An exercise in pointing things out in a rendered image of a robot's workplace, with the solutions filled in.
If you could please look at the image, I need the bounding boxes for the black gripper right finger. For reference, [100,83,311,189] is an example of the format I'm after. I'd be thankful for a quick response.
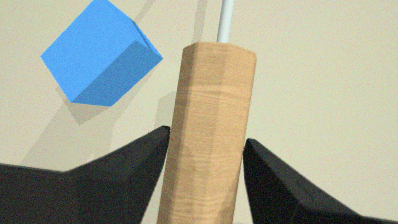
[243,138,398,224]

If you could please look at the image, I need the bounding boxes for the blue cube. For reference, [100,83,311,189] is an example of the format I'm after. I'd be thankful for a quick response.
[41,0,163,107]

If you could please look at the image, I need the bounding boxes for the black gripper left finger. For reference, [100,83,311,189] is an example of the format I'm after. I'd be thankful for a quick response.
[0,125,171,224]

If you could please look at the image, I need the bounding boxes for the wooden-handled tool with grey metal shaft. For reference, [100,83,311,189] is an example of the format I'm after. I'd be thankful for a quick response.
[157,0,256,224]

